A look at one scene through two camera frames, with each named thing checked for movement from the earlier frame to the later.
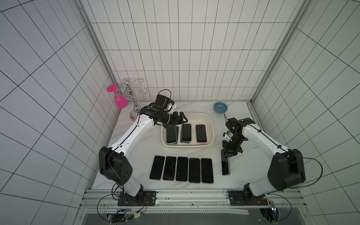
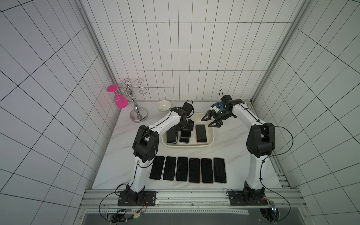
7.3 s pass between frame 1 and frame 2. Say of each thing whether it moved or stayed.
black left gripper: moved
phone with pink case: stayed
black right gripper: moved
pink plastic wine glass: stayed
